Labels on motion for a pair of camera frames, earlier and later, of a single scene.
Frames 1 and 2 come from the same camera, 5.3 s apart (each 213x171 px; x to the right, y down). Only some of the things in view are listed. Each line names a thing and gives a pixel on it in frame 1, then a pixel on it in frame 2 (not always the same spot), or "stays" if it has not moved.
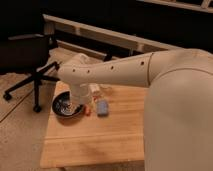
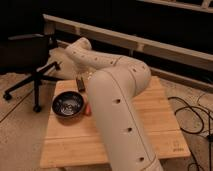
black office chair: x=31 y=54 stays
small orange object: x=87 y=110 stays
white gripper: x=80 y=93 → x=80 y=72
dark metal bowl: x=62 y=105 stays
